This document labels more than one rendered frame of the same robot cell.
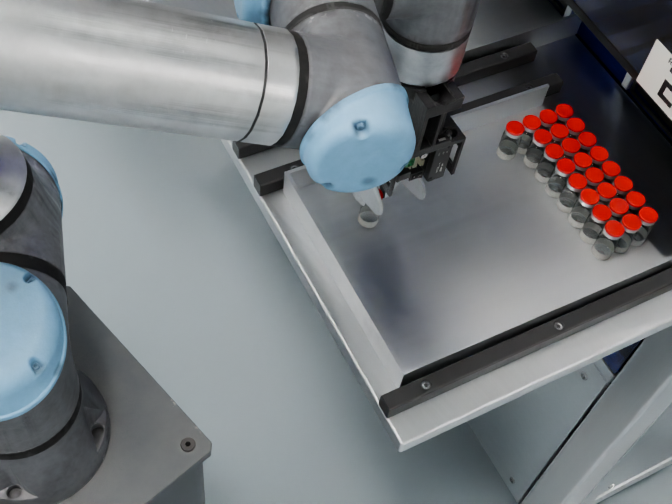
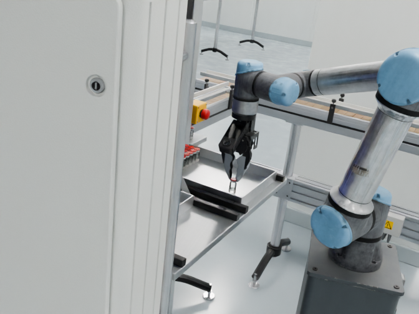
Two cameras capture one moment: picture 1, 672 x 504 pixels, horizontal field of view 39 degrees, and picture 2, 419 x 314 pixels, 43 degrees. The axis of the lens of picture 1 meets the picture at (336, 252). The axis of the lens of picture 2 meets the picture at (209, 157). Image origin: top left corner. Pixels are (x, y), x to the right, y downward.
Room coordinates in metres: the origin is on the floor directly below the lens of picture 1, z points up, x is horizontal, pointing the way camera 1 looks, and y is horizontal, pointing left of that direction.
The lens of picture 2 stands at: (1.36, 1.23, 1.59)
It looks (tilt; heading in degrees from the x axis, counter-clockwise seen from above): 22 degrees down; 242
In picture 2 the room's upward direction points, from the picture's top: 7 degrees clockwise
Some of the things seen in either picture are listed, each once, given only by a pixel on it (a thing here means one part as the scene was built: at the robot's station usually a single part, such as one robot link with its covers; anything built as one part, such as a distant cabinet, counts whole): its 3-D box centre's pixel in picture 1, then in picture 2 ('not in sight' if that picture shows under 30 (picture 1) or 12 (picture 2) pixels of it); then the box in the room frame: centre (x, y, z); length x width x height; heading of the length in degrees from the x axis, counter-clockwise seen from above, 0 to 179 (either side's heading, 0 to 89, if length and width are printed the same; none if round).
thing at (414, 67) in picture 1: (423, 40); (244, 106); (0.60, -0.04, 1.16); 0.08 x 0.08 x 0.05
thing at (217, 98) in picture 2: not in sight; (198, 105); (0.39, -0.76, 0.92); 0.69 x 0.16 x 0.16; 35
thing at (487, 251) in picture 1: (480, 222); (212, 172); (0.62, -0.15, 0.90); 0.34 x 0.26 x 0.04; 125
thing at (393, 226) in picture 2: not in sight; (388, 222); (-0.38, -0.27, 0.50); 0.12 x 0.05 x 0.09; 125
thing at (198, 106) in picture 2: not in sight; (193, 111); (0.55, -0.48, 1.00); 0.08 x 0.07 x 0.07; 125
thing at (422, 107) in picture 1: (408, 113); (242, 131); (0.59, -0.04, 1.08); 0.09 x 0.08 x 0.12; 35
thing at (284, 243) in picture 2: not in sight; (272, 255); (-0.13, -0.74, 0.07); 0.50 x 0.08 x 0.14; 35
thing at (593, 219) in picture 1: (566, 185); (184, 161); (0.68, -0.24, 0.90); 0.18 x 0.02 x 0.05; 35
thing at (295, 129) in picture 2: not in sight; (284, 190); (-0.13, -0.74, 0.46); 0.09 x 0.09 x 0.77; 35
